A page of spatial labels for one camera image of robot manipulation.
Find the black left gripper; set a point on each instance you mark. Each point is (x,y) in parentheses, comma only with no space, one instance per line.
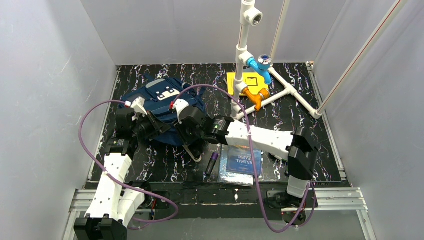
(154,123)

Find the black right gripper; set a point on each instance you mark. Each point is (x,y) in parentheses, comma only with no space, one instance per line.
(185,133)

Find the navy blue student backpack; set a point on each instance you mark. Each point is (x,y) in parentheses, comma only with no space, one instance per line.
(158,95)

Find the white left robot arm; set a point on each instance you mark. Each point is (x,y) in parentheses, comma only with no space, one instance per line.
(115,203)

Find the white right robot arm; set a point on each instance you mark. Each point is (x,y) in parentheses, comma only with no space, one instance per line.
(295,147)

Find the purple black marker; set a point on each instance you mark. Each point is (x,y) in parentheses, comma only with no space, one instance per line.
(211,163)

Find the blue book underneath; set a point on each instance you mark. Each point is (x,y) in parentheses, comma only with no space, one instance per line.
(231,178)

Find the Animal Farm book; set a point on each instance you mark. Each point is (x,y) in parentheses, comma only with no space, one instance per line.
(240,160)

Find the orange plastic tap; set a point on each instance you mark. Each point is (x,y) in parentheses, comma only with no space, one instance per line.
(256,99)

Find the yellow notebook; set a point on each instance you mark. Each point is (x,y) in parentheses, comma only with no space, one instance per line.
(253,80)

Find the blue plastic tap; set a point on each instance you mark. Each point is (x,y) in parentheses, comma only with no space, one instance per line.
(261,65)

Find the thin white rear pole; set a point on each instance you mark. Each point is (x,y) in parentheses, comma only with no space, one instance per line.
(279,28)

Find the white pole with red stripe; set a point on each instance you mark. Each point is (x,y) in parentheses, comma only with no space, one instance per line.
(373,38)

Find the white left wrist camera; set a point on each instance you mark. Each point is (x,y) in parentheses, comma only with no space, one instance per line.
(139,105)

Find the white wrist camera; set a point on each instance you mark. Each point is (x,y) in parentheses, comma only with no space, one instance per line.
(178,106)
(139,105)

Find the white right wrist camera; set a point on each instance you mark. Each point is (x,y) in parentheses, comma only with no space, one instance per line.
(178,106)

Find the white PVC pipe frame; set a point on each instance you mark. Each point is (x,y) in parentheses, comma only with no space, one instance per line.
(250,16)

